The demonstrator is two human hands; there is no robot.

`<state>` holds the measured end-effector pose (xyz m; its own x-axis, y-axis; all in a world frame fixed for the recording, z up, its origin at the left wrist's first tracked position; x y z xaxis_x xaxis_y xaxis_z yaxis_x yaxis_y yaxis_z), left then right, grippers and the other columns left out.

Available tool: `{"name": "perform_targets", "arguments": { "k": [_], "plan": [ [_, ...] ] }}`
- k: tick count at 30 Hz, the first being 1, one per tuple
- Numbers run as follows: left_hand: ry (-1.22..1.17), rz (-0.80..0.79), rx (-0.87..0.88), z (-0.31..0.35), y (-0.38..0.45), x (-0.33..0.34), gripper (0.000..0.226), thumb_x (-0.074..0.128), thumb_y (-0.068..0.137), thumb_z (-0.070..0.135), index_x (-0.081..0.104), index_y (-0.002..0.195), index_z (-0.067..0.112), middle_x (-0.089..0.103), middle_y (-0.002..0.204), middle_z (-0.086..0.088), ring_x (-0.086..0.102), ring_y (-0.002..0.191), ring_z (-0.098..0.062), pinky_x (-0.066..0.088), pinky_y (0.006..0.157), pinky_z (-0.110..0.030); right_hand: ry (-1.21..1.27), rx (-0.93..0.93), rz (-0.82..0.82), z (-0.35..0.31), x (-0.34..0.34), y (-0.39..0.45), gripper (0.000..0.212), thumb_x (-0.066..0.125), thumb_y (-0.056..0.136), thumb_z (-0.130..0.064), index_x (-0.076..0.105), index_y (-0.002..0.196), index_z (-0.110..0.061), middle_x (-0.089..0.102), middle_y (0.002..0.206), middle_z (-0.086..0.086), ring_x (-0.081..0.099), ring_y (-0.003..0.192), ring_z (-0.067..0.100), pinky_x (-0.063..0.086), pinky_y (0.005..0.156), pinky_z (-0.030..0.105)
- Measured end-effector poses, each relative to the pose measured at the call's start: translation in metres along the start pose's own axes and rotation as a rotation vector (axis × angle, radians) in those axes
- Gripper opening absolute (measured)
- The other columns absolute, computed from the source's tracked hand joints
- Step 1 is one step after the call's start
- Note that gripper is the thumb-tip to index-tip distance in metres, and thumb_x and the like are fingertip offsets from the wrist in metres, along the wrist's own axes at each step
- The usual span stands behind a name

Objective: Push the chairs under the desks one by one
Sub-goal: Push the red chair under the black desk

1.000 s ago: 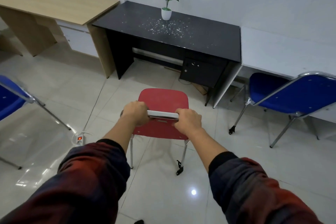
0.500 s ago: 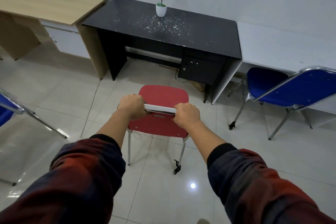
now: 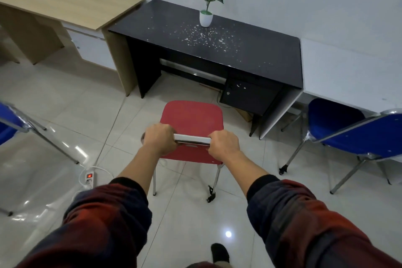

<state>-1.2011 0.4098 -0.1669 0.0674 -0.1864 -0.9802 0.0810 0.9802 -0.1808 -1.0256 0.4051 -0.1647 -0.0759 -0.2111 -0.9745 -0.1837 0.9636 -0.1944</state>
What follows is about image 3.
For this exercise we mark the person's right hand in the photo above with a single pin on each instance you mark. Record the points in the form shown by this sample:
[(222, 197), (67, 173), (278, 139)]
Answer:
[(224, 147)]

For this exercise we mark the person's left hand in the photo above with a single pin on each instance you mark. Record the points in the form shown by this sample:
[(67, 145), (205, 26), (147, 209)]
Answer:
[(158, 139)]

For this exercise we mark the red chair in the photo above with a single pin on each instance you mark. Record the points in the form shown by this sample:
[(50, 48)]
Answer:
[(191, 117)]

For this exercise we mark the blue chair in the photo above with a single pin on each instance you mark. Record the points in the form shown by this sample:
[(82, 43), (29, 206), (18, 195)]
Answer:
[(333, 120), (9, 117)]

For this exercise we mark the person's left forearm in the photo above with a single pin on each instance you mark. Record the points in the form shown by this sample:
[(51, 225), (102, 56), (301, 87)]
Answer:
[(138, 167)]

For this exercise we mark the person's right forearm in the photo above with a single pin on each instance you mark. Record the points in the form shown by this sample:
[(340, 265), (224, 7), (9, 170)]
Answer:
[(248, 170)]

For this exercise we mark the person's right foot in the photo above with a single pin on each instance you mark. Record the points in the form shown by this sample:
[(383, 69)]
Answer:
[(220, 253)]

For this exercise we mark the brown cardboard piece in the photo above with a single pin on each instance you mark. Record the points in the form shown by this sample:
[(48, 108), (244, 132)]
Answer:
[(245, 114)]

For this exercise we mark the black table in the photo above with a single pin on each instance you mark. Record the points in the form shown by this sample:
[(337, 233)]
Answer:
[(251, 51)]

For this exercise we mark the white table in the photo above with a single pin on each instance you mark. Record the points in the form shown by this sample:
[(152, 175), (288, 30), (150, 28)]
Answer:
[(345, 70)]

